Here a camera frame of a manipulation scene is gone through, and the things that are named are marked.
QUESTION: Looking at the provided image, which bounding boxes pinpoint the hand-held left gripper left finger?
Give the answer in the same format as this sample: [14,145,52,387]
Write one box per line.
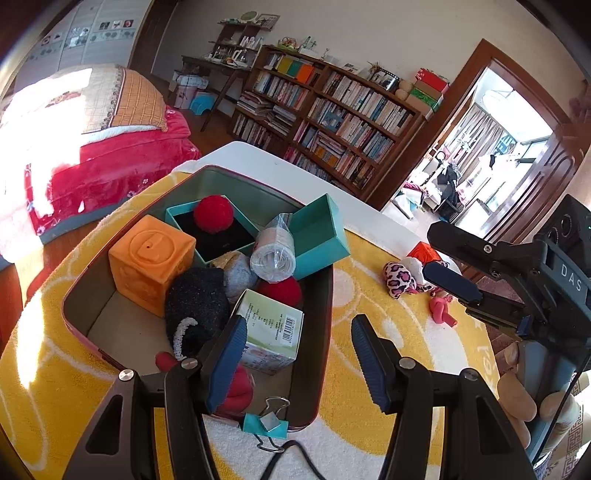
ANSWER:
[62,315,249,480]

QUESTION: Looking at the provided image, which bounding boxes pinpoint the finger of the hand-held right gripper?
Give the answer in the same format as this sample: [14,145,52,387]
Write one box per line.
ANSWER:
[422,261,536,335]
[427,220,548,278]

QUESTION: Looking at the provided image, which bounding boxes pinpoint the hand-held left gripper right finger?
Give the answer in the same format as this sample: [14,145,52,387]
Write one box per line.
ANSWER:
[351,315,536,480]

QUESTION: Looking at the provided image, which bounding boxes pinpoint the pink rubber knot toy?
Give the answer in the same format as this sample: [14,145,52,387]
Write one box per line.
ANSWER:
[428,295,459,328]

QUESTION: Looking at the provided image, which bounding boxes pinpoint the red-orange embossed cube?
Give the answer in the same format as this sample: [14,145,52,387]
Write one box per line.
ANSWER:
[407,241,441,264]

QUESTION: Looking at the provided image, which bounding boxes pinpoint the white green carton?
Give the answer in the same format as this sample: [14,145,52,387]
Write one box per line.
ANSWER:
[233,288,305,376]

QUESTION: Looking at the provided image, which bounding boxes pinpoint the black fuzzy sock ball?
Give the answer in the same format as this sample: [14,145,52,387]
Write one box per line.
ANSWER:
[164,267,232,361]

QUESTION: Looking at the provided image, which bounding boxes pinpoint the grey sock ball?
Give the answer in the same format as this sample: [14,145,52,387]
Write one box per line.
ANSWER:
[210,251,259,305]

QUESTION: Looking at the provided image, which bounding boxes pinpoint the small red ball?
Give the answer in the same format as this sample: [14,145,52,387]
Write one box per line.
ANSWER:
[256,277,303,310]

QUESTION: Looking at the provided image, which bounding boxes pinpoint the red tin container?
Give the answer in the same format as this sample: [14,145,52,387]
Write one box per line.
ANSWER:
[61,165,335,437]

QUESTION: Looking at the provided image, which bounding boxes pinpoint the zip bag with roll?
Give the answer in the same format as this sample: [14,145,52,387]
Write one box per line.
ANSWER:
[249,213,297,281]

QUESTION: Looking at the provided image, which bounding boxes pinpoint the red pom-pom ball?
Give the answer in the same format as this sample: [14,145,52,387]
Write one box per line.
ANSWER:
[193,195,235,232]

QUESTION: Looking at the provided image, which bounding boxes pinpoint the person's right hand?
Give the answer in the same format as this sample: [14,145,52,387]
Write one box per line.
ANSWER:
[496,344,580,450]

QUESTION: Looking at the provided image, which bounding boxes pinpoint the black clothes pile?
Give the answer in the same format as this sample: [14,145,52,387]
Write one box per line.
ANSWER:
[434,161,462,217]

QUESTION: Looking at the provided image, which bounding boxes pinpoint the binder clip with teal tag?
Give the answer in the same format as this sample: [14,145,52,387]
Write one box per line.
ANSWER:
[242,397,291,453]

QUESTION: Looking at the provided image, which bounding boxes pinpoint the yellow white patterned towel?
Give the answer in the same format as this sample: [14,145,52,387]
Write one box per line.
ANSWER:
[0,171,504,480]

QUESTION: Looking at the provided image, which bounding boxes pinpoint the wooden bookshelf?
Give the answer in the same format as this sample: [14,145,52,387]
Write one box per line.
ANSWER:
[229,45,426,208]

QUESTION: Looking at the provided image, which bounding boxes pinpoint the carved wooden door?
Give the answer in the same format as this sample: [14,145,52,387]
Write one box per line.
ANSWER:
[480,122,591,259]

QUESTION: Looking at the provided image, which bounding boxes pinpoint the teal box with black insert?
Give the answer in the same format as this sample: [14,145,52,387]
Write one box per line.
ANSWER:
[165,196,257,265]

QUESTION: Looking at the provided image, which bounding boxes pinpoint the light orange embossed cube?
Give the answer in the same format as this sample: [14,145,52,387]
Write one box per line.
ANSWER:
[108,215,197,319]

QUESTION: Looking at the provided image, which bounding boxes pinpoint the green gift box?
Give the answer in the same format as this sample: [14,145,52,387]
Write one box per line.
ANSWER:
[409,88,444,109]

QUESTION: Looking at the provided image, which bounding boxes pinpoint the mauve patterned cloth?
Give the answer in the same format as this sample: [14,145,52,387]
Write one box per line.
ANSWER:
[538,411,589,480]

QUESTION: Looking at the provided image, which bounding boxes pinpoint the red gift box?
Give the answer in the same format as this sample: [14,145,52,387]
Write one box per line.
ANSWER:
[416,68,451,93]

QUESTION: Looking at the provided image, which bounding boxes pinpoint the rows of books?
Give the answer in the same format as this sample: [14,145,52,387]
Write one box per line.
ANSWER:
[233,53,414,190]

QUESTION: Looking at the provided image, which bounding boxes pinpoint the bed with red blanket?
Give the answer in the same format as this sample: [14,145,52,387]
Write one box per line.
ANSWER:
[0,65,201,259]

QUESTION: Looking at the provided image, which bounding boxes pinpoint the blue plastic stool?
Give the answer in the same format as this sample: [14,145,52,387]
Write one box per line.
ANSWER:
[190,91,214,115]

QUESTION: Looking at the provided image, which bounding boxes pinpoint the white plastic bin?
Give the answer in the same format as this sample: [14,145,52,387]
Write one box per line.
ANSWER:
[173,71,206,109]

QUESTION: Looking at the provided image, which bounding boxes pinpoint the orange plaid pillow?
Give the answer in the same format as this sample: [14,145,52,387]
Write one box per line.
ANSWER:
[83,67,168,134]

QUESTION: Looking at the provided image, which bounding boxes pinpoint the wooden desk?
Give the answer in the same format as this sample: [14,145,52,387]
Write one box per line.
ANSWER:
[180,55,252,132]

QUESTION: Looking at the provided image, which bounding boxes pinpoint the wooden desktop shelf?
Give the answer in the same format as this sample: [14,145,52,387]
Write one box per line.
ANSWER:
[208,21,273,65]

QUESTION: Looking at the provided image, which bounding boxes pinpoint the cream floral quilt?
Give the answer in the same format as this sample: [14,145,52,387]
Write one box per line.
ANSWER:
[0,65,116,139]

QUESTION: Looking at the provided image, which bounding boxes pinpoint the dark wooden door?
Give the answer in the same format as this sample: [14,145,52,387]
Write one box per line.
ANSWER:
[129,0,178,77]

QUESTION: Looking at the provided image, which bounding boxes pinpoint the white wardrobe with pictures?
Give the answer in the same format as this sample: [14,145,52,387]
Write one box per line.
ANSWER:
[14,0,153,93]

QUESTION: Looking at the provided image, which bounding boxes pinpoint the black cable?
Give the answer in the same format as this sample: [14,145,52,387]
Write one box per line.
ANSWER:
[261,440,328,480]

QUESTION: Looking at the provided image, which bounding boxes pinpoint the wooden door frame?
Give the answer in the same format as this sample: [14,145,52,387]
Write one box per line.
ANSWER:
[365,39,573,213]

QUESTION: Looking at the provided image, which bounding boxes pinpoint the black photo frame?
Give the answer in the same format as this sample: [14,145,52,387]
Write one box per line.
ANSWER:
[369,67,400,90]

